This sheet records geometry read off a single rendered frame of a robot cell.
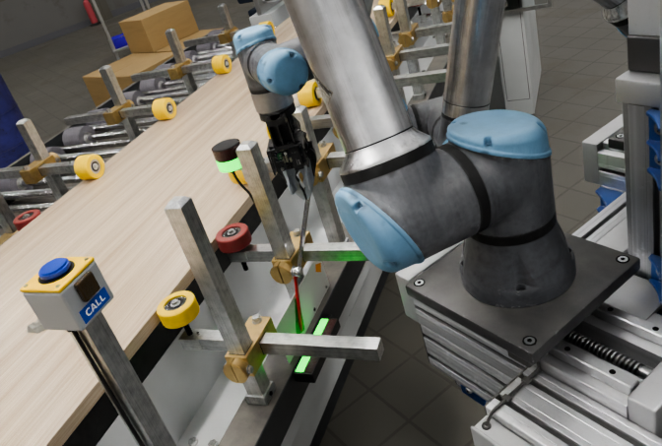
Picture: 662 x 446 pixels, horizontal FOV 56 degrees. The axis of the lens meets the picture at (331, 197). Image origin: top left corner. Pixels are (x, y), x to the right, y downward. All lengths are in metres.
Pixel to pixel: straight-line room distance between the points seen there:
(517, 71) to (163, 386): 2.90
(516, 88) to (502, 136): 3.08
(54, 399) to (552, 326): 0.85
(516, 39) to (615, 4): 2.51
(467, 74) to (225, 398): 0.89
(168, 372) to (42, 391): 0.25
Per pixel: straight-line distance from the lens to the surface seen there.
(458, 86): 1.00
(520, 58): 3.74
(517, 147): 0.73
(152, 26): 6.23
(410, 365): 2.27
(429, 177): 0.70
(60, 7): 13.38
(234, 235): 1.44
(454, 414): 2.10
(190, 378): 1.45
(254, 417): 1.28
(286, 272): 1.34
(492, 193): 0.73
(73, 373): 1.28
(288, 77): 1.02
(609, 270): 0.89
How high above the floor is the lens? 1.58
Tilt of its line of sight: 28 degrees down
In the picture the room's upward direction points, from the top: 17 degrees counter-clockwise
